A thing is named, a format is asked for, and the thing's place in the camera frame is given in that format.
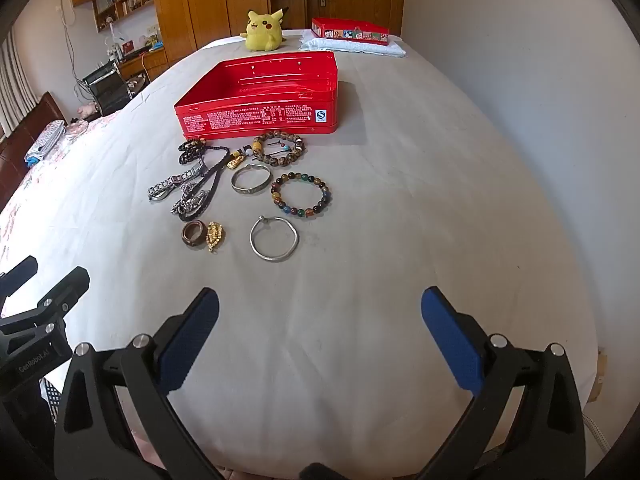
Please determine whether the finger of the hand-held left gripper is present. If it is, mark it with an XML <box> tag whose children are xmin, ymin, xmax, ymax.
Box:
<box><xmin>0</xmin><ymin>266</ymin><xmax>91</xmax><ymax>348</ymax></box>
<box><xmin>0</xmin><ymin>256</ymin><xmax>39</xmax><ymax>313</ymax></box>

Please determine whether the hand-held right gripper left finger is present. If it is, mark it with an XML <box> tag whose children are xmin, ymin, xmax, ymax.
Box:
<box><xmin>52</xmin><ymin>287</ymin><xmax>223</xmax><ymax>480</ymax></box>

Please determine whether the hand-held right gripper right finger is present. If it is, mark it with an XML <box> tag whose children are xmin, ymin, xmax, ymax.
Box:
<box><xmin>420</xmin><ymin>286</ymin><xmax>587</xmax><ymax>480</ymax></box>

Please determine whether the brown ring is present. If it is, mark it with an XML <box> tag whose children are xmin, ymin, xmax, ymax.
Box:
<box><xmin>181</xmin><ymin>220</ymin><xmax>207</xmax><ymax>249</ymax></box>

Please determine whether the gold figure pendant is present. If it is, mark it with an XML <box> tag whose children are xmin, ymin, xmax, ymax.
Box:
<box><xmin>204</xmin><ymin>220</ymin><xmax>227</xmax><ymax>254</ymax></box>

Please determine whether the plain silver bangle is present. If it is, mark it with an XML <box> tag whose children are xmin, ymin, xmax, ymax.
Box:
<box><xmin>249</xmin><ymin>215</ymin><xmax>300</xmax><ymax>262</ymax></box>

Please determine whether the silver metal wristwatch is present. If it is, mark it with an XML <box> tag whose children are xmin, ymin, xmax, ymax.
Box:
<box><xmin>147</xmin><ymin>167</ymin><xmax>208</xmax><ymax>203</ymax></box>

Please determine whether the engraved silver bangle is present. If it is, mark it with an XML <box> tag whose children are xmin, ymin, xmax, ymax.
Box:
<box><xmin>230</xmin><ymin>162</ymin><xmax>273</xmax><ymax>195</ymax></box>

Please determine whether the black cord necklace gold pouch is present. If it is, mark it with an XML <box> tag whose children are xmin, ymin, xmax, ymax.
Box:
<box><xmin>177</xmin><ymin>145</ymin><xmax>247</xmax><ymax>221</ymax></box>

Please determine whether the dark beaded bracelet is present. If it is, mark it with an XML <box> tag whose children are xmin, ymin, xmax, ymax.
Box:
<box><xmin>270</xmin><ymin>172</ymin><xmax>332</xmax><ymax>219</ymax></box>

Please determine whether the black cord bracelet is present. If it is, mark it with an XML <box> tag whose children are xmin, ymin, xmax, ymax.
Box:
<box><xmin>178</xmin><ymin>137</ymin><xmax>208</xmax><ymax>166</ymax></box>

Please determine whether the red tin box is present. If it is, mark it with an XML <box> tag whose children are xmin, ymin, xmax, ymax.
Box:
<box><xmin>173</xmin><ymin>51</ymin><xmax>339</xmax><ymax>142</ymax></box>

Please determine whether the pink floral bedding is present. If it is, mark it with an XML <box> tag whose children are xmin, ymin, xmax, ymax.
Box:
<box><xmin>0</xmin><ymin>117</ymin><xmax>118</xmax><ymax>261</ymax></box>

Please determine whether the striped rolled cloth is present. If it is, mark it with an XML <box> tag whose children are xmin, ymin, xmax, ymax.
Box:
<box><xmin>25</xmin><ymin>120</ymin><xmax>68</xmax><ymax>166</ymax></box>

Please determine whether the brown headboard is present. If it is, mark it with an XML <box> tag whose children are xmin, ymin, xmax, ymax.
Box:
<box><xmin>0</xmin><ymin>92</ymin><xmax>63</xmax><ymax>211</ymax></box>

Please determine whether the black chair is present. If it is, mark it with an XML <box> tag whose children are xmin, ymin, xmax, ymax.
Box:
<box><xmin>82</xmin><ymin>62</ymin><xmax>135</xmax><ymax>116</ymax></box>

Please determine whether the wooden desk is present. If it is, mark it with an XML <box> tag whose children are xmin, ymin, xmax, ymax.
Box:
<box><xmin>107</xmin><ymin>45</ymin><xmax>171</xmax><ymax>80</ymax></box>

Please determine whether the white folded towel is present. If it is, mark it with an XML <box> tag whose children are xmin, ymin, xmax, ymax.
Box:
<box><xmin>299</xmin><ymin>30</ymin><xmax>407</xmax><ymax>58</ymax></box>

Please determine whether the yellow plush toy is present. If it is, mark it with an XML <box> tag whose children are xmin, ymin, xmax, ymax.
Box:
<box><xmin>240</xmin><ymin>7</ymin><xmax>290</xmax><ymax>53</ymax></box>

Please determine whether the wooden wardrobe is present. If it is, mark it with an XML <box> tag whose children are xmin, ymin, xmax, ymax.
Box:
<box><xmin>150</xmin><ymin>0</ymin><xmax>321</xmax><ymax>63</ymax></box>

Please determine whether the red tin lid cartoon print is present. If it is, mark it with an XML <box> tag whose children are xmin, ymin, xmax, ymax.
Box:
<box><xmin>310</xmin><ymin>16</ymin><xmax>390</xmax><ymax>47</ymax></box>

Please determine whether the white cable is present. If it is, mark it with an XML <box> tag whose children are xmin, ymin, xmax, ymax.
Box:
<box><xmin>582</xmin><ymin>400</ymin><xmax>610</xmax><ymax>455</ymax></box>

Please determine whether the brown bead bracelet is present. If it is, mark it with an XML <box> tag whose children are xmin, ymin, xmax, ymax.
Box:
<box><xmin>251</xmin><ymin>131</ymin><xmax>307</xmax><ymax>168</ymax></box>

